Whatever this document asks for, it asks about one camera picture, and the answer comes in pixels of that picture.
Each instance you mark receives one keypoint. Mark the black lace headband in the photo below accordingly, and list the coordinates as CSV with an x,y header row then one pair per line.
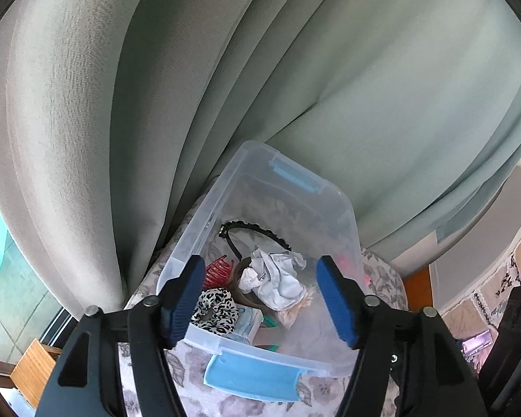
x,y
243,225

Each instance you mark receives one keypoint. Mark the clear plastic storage container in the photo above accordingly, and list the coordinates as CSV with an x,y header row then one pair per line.
x,y
286,208

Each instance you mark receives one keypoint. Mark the teal hair clip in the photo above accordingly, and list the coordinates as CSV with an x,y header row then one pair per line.
x,y
271,325

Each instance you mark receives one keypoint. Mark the headboard with lace cover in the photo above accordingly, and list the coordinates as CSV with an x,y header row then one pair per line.
x,y
469,269

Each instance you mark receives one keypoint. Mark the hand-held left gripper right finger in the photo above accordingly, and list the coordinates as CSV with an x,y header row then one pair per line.
x,y
336,304

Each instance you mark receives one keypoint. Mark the grey green curtain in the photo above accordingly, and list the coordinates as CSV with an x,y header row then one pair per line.
x,y
286,52

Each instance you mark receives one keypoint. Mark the red hair claw clip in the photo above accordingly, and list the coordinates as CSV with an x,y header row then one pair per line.
x,y
219,273

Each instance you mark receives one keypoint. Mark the white paper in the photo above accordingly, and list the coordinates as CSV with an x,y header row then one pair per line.
x,y
273,282

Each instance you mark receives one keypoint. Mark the orange wooden bed frame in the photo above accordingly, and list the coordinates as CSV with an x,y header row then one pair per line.
x,y
419,291

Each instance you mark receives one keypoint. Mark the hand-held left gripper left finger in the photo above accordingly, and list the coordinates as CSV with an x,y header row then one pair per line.
x,y
184,304

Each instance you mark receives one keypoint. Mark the wooden slat board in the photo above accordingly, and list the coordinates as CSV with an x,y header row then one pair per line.
x,y
32,369

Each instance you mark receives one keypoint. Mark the phone with lit screen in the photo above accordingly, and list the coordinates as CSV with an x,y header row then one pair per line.
x,y
477,341

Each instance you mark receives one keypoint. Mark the brown headband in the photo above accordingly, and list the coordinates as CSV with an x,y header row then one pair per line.
x,y
235,276

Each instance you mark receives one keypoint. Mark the leopard print scrunchie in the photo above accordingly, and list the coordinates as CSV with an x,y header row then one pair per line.
x,y
217,308

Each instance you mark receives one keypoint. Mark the pack of cotton swabs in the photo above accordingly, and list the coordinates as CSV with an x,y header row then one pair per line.
x,y
295,312

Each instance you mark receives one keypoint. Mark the white blue medicine box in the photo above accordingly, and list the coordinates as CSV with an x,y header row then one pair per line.
x,y
247,321

